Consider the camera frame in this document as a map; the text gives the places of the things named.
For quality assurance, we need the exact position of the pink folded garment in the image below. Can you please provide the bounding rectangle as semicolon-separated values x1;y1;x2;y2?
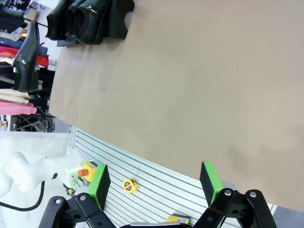
0;99;38;116

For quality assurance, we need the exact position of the navy folded garment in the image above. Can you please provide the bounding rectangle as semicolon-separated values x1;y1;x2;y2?
0;35;48;57

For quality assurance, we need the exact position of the yellow tape measure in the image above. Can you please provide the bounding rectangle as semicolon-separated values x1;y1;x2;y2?
122;178;138;195

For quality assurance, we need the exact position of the beige folded garment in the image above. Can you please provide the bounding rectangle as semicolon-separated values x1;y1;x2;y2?
0;89;30;105

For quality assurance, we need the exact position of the black folded garment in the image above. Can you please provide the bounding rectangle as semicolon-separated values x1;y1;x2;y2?
0;4;28;31

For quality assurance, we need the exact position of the black power cable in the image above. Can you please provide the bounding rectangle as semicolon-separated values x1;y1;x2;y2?
0;180;47;211

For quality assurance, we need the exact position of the yellow emergency stop button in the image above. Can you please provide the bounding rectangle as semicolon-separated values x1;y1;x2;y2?
77;161;98;182

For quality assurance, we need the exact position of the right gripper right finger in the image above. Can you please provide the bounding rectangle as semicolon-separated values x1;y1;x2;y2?
193;161;277;228

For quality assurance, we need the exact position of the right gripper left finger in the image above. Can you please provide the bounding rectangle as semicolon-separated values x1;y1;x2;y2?
39;164;114;228

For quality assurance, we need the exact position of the black leather loafer shoe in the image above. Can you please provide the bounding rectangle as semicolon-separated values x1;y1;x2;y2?
11;19;40;93
45;0;72;40
65;0;88;41
75;0;112;45

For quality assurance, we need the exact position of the red cloth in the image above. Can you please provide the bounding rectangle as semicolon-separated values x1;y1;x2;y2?
0;46;50;68

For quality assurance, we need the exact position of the yellow grey hand tool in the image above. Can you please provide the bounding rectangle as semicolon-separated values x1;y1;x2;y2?
166;213;190;225

